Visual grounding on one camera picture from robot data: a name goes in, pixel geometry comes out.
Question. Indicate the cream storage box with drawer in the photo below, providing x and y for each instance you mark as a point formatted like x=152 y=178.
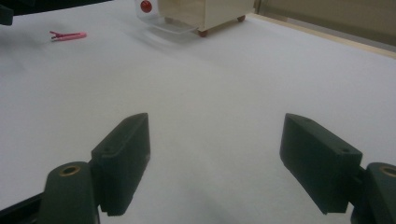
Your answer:
x=194 y=14

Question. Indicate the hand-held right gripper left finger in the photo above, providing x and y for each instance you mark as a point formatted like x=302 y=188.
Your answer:
x=123 y=163

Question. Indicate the pink hair clip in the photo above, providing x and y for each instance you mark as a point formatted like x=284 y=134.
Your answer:
x=68 y=35

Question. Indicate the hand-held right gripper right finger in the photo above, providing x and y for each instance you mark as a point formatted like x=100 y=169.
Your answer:
x=317 y=161

